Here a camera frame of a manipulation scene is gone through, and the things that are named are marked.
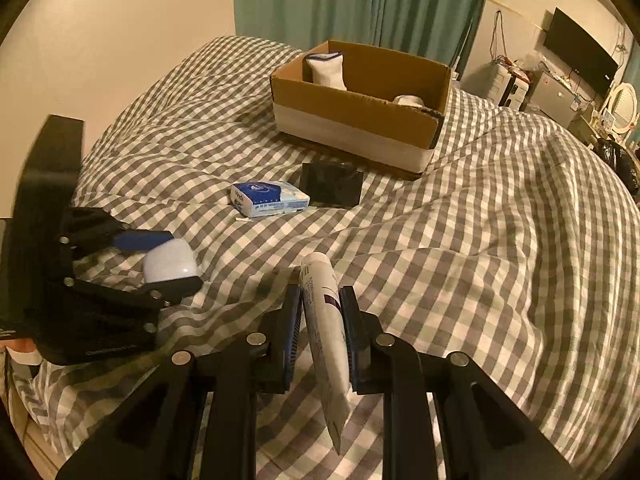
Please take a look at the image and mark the white toy figure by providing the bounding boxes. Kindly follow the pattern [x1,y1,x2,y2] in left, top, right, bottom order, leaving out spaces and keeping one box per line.
[142,238,198,284]

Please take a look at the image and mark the blue Vinda tissue pack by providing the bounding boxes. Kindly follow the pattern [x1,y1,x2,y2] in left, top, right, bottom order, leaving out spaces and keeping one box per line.
[229,181,310,219]

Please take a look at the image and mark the white tube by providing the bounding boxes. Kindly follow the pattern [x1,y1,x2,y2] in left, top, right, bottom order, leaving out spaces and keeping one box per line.
[300,252,350,455]

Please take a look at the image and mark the black plastic cup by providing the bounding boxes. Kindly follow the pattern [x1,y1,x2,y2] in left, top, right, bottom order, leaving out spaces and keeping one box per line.
[299,162,363,208]

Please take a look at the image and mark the grey white checkered duvet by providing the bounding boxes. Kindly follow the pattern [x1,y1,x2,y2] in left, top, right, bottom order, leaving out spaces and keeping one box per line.
[10,37,639,479]

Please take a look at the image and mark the white pouch in box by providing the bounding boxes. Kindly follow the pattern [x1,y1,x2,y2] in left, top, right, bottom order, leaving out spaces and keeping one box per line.
[305,52,347,91]

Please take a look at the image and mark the brown cardboard box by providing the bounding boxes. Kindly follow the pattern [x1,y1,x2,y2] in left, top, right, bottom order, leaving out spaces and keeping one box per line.
[270,39,452,177]

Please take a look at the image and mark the black garbage bags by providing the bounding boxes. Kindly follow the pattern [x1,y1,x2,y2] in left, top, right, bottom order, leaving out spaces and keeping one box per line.
[594,139,639,200]

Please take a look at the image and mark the white tape roll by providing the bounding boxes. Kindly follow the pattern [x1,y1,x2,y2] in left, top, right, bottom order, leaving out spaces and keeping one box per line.
[393,94,425,108]

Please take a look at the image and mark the silver mini fridge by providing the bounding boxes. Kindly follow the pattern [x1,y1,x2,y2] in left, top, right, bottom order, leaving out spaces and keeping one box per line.
[521,70,582,128]

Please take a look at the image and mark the white oval vanity mirror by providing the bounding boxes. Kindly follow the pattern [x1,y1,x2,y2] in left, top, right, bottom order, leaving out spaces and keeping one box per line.
[600,82,639,136]

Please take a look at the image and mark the green curtain left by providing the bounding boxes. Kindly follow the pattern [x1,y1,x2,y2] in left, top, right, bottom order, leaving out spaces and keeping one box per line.
[234,0,485,70]

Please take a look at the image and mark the black wall television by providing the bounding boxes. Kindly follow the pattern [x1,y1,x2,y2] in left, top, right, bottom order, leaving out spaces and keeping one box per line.
[544,8,618,96]

